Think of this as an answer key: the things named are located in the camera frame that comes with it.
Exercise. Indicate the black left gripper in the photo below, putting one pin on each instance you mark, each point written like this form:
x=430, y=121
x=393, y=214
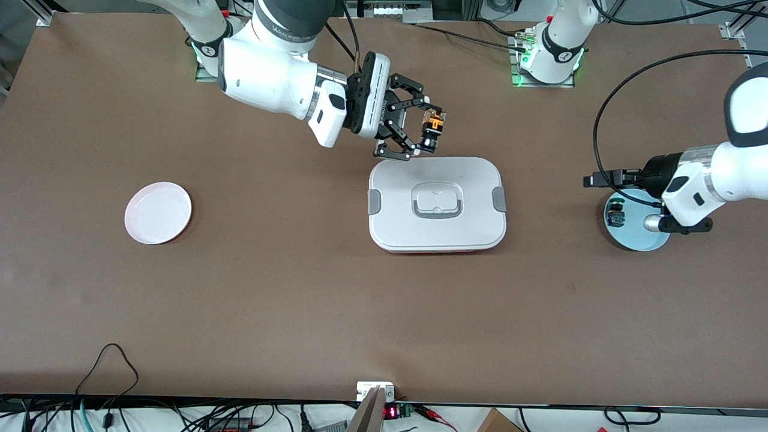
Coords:
x=659, y=167

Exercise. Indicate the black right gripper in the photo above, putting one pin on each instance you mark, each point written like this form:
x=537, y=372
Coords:
x=360, y=103

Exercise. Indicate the orange push button switch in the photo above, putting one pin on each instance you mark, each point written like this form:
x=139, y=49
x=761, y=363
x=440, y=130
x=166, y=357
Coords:
x=433, y=123

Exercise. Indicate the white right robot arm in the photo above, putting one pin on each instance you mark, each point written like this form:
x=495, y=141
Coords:
x=264, y=72

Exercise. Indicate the white lunch box grey clips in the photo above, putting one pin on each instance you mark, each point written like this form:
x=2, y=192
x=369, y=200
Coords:
x=438, y=180

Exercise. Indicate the white lit control box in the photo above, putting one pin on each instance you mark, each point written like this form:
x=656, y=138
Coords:
x=396, y=11

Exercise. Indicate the brown cardboard box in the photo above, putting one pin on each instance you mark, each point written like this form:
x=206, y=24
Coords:
x=498, y=423

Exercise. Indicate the light blue round plate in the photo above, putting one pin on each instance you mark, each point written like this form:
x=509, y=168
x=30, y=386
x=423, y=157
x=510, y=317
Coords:
x=636, y=240

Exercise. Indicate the pink round plate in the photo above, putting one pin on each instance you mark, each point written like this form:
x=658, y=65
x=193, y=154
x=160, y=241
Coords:
x=157, y=213

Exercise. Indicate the green terminal board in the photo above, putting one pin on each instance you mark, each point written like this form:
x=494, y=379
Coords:
x=407, y=411

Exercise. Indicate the red digit display module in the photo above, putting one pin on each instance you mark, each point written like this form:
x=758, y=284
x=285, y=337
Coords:
x=391, y=413

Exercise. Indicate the red clip test leads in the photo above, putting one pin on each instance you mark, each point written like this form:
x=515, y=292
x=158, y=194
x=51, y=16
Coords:
x=438, y=417

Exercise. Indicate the aluminium profile bar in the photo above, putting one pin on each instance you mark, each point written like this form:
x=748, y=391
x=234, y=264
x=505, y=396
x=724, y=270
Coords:
x=369, y=417

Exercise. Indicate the blue green push button switch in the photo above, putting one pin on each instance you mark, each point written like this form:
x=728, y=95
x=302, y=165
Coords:
x=615, y=216

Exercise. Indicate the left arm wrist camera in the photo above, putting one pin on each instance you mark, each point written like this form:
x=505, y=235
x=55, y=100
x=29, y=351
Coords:
x=684, y=225

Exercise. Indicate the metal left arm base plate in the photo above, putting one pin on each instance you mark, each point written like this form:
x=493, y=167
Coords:
x=515, y=63

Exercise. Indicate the aluminium frame extrusion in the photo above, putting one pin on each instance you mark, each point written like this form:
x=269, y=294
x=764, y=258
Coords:
x=45, y=21
x=735, y=29

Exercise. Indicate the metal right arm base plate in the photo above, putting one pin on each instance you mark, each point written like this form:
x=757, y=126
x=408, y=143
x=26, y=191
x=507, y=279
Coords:
x=207, y=77

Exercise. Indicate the white mounting bracket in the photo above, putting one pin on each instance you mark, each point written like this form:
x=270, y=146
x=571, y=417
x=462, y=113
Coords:
x=366, y=390

